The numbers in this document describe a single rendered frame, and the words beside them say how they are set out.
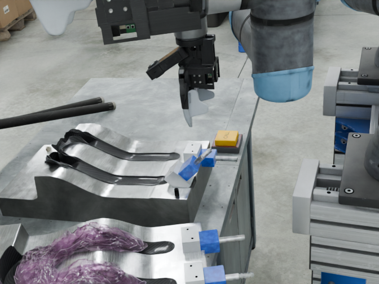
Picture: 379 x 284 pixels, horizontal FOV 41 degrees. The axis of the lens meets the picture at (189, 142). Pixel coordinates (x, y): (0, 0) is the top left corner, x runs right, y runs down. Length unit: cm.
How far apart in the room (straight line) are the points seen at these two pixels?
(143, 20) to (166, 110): 119
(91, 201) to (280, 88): 71
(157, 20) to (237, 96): 123
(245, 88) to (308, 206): 94
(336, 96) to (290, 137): 175
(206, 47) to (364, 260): 54
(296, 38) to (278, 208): 198
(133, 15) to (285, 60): 18
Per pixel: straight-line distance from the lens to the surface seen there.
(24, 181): 140
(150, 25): 59
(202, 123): 164
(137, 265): 104
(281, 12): 60
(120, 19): 58
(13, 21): 599
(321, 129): 322
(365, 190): 91
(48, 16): 57
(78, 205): 126
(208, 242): 106
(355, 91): 140
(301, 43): 62
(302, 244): 236
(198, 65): 115
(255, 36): 62
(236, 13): 76
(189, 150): 127
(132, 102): 185
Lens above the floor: 157
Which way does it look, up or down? 30 degrees down
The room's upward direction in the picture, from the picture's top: 7 degrees counter-clockwise
